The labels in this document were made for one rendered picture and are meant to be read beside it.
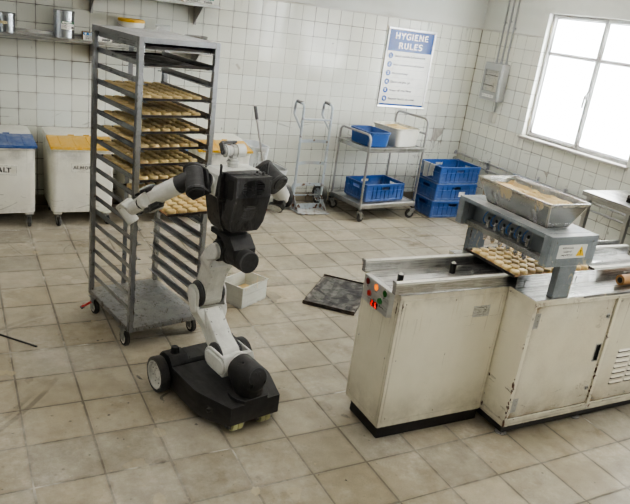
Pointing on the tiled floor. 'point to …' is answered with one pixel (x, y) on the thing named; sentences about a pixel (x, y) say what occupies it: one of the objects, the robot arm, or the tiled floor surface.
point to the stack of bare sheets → (336, 294)
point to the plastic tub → (245, 289)
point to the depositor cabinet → (568, 352)
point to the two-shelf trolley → (386, 172)
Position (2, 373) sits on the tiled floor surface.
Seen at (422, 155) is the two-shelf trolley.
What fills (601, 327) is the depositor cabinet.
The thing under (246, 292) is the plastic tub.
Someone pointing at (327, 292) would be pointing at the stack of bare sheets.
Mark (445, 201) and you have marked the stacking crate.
